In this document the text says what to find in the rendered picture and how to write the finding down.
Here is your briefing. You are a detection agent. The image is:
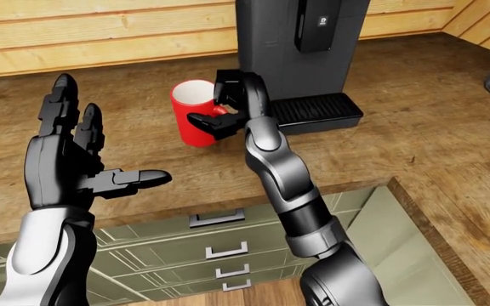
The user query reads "green drawer cabinet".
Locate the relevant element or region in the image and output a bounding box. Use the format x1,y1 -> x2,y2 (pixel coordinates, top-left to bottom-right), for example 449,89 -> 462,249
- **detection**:
0,185 -> 476,306

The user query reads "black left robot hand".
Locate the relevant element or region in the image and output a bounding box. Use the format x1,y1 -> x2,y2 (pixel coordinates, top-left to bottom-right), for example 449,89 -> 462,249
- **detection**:
23,73 -> 173,211

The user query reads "black coffee machine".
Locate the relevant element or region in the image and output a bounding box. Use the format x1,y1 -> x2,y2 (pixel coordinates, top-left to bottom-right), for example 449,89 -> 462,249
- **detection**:
234,0 -> 364,136

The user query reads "silver drawer handle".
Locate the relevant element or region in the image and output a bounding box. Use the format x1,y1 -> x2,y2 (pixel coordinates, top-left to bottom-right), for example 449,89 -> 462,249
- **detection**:
189,207 -> 246,230
221,278 -> 253,293
205,241 -> 249,260
215,263 -> 251,281

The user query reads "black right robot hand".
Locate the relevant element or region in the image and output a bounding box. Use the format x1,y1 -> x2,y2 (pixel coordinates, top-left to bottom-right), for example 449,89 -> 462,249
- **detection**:
186,69 -> 271,142

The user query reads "red mug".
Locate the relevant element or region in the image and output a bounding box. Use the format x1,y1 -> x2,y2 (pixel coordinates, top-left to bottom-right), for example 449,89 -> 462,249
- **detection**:
169,79 -> 232,148

